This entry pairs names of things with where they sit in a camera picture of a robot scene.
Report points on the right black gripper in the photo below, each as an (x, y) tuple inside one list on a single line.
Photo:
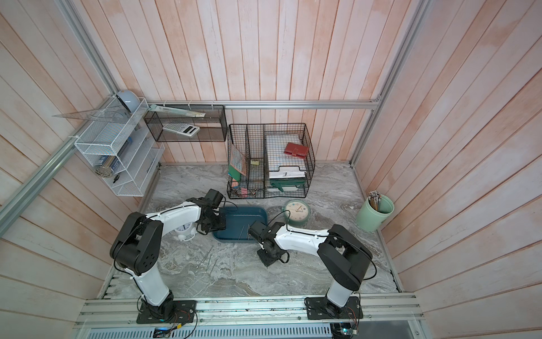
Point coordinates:
[(265, 260)]

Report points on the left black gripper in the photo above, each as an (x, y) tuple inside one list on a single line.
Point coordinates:
[(221, 225)]

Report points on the teal plastic storage box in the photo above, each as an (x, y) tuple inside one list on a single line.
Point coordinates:
[(236, 218)]

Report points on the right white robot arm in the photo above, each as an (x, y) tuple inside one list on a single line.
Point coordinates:
[(346, 259)]

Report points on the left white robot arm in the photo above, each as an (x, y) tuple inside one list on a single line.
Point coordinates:
[(135, 251)]

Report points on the white twin-bell alarm clock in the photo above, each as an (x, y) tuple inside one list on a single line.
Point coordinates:
[(186, 232)]

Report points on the green round alarm clock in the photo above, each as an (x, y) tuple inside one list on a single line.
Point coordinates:
[(297, 213)]

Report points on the white calculator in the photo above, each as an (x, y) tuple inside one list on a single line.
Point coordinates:
[(182, 129)]

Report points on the red wallet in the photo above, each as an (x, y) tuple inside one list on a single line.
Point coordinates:
[(296, 150)]

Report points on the green pen holder cup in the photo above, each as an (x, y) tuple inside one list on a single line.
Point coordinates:
[(376, 209)]

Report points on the silver roll on shelf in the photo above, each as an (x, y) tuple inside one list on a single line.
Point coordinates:
[(106, 166)]

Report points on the long green ruler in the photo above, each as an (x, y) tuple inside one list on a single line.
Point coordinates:
[(178, 111)]

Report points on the clear triangle ruler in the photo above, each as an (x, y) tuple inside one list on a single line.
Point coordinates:
[(110, 115)]

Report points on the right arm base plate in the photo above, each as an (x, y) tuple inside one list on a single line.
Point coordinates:
[(320, 308)]

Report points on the black wire desk organizer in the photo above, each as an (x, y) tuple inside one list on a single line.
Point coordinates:
[(247, 161)]

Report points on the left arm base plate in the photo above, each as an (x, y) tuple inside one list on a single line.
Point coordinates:
[(173, 311)]

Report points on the black wire wall basket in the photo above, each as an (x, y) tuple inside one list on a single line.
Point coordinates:
[(187, 123)]

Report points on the white wire wall shelf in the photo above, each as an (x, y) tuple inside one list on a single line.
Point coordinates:
[(137, 151)]

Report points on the aluminium mounting rail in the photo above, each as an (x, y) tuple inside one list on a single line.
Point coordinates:
[(392, 315)]

